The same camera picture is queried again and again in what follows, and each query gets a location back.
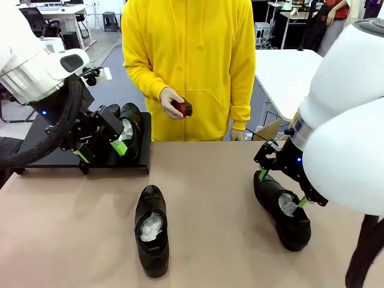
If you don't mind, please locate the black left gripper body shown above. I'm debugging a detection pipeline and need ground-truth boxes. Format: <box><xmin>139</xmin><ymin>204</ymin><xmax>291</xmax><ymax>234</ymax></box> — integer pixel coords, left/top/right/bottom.
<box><xmin>29</xmin><ymin>82</ymin><xmax>104</xmax><ymax>152</ymax></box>

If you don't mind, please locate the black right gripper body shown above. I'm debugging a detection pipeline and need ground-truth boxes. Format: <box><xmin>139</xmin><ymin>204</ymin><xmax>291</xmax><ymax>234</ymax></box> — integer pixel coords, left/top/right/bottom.
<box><xmin>277</xmin><ymin>136</ymin><xmax>313</xmax><ymax>181</ymax></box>

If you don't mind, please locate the red wooden shoe brush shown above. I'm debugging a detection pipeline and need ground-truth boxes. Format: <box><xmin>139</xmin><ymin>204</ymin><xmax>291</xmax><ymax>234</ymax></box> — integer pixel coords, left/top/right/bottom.
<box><xmin>171</xmin><ymin>99</ymin><xmax>194</xmax><ymax>118</ymax></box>

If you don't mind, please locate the yellow-sleeved left forearm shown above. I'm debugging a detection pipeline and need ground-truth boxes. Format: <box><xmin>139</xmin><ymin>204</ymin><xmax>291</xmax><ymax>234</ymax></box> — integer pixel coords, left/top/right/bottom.
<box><xmin>229</xmin><ymin>59</ymin><xmax>257</xmax><ymax>131</ymax></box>

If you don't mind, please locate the yellow-sleeved right forearm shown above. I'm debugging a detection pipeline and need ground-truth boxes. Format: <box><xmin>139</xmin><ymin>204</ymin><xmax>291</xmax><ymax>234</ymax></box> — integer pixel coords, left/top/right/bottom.
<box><xmin>122</xmin><ymin>53</ymin><xmax>172</xmax><ymax>100</ymax></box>

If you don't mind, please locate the black shoe stand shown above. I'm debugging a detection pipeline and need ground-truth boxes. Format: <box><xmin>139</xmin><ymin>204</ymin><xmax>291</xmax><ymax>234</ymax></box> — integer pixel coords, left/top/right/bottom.
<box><xmin>11</xmin><ymin>111</ymin><xmax>152</xmax><ymax>175</ymax></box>

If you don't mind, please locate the person's right hand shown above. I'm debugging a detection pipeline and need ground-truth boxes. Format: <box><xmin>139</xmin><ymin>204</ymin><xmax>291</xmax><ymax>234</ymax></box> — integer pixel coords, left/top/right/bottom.
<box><xmin>160</xmin><ymin>86</ymin><xmax>185</xmax><ymax>121</ymax></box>

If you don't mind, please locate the white paper shoe stuffing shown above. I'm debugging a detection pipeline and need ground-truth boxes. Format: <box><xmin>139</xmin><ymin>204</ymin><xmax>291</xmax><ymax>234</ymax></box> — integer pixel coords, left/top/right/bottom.
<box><xmin>119</xmin><ymin>118</ymin><xmax>135</xmax><ymax>142</ymax></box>
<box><xmin>278</xmin><ymin>193</ymin><xmax>301</xmax><ymax>217</ymax></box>
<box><xmin>139</xmin><ymin>211</ymin><xmax>164</xmax><ymax>242</ymax></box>

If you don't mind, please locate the cardboard box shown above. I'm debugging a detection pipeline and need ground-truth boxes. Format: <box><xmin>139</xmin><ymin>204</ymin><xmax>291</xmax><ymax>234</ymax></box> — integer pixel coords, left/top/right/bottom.
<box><xmin>253</xmin><ymin>118</ymin><xmax>289</xmax><ymax>142</ymax></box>

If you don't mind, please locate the white table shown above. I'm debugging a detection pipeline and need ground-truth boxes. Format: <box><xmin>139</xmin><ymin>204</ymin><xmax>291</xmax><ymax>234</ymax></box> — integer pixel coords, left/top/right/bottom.
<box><xmin>254</xmin><ymin>49</ymin><xmax>323</xmax><ymax>124</ymax></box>

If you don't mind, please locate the black computer tower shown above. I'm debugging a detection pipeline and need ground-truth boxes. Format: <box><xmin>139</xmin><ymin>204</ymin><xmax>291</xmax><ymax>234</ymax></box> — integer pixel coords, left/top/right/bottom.
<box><xmin>62</xmin><ymin>31</ymin><xmax>81</xmax><ymax>50</ymax></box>

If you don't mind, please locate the grey plastic stool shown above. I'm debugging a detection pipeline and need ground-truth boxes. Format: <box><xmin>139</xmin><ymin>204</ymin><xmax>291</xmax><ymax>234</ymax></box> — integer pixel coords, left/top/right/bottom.
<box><xmin>103</xmin><ymin>11</ymin><xmax>117</xmax><ymax>32</ymax></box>

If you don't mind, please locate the person in yellow hoodie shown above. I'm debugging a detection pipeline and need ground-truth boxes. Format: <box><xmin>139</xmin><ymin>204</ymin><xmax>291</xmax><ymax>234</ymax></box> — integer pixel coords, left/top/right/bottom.
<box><xmin>121</xmin><ymin>0</ymin><xmax>257</xmax><ymax>142</ymax></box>

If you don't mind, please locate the black office chair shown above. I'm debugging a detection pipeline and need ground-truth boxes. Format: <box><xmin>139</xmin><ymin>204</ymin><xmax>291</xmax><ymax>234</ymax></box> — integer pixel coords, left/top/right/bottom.
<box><xmin>20</xmin><ymin>6</ymin><xmax>62</xmax><ymax>40</ymax></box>

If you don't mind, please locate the white desk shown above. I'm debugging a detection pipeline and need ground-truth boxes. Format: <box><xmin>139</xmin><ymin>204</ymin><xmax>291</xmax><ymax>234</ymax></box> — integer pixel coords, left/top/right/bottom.
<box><xmin>19</xmin><ymin>2</ymin><xmax>97</xmax><ymax>50</ymax></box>

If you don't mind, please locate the white computer case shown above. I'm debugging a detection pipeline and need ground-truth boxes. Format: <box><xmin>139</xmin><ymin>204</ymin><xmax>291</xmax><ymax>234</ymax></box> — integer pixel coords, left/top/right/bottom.
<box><xmin>254</xmin><ymin>21</ymin><xmax>272</xmax><ymax>49</ymax></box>

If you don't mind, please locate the black desk with beige top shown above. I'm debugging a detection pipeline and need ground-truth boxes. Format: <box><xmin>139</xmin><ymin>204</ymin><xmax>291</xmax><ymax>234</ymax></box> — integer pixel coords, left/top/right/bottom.
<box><xmin>266</xmin><ymin>1</ymin><xmax>323</xmax><ymax>50</ymax></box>

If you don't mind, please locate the person in red shirt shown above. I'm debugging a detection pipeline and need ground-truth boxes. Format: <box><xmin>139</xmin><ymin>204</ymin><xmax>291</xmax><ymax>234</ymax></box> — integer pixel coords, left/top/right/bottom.
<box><xmin>317</xmin><ymin>0</ymin><xmax>351</xmax><ymax>58</ymax></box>

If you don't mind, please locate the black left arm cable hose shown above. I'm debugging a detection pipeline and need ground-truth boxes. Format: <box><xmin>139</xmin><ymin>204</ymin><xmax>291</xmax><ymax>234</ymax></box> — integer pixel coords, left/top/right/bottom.
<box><xmin>0</xmin><ymin>78</ymin><xmax>91</xmax><ymax>166</ymax></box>

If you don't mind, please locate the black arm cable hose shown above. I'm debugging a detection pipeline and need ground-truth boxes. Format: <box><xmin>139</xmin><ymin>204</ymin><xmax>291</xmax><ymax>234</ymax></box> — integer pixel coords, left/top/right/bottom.
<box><xmin>344</xmin><ymin>214</ymin><xmax>384</xmax><ymax>288</ymax></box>
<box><xmin>0</xmin><ymin>78</ymin><xmax>91</xmax><ymax>166</ymax></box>

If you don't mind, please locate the black wire rack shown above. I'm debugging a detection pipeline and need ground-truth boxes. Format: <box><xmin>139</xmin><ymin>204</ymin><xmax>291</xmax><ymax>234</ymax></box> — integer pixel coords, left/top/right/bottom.
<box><xmin>244</xmin><ymin>110</ymin><xmax>284</xmax><ymax>142</ymax></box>

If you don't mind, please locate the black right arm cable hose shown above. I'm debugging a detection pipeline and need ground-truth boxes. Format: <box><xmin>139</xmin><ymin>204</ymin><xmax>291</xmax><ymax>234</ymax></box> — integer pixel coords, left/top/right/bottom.
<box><xmin>344</xmin><ymin>214</ymin><xmax>384</xmax><ymax>288</ymax></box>

